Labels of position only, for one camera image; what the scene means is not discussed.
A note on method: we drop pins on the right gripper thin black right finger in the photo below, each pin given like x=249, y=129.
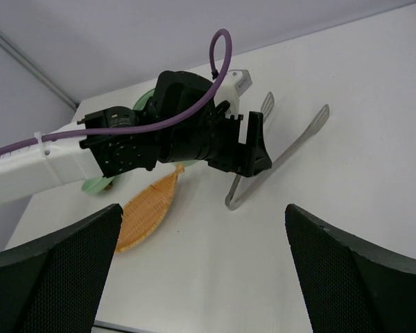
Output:
x=349, y=284

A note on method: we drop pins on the green cylindrical lunch container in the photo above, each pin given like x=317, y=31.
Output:
x=101, y=185

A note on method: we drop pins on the right gripper wide black left finger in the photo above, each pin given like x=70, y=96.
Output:
x=54, y=283

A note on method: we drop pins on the orange boat-shaped woven tray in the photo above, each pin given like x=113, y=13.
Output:
x=144, y=213

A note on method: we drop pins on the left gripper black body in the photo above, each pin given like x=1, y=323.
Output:
x=206, y=135

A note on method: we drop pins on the metal tongs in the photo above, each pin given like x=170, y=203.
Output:
x=312, y=129

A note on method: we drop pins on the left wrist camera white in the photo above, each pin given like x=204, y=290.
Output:
x=235, y=84

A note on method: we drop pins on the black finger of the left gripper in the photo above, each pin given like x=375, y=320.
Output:
x=254, y=156

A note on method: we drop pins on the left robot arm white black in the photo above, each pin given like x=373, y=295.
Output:
x=109, y=152

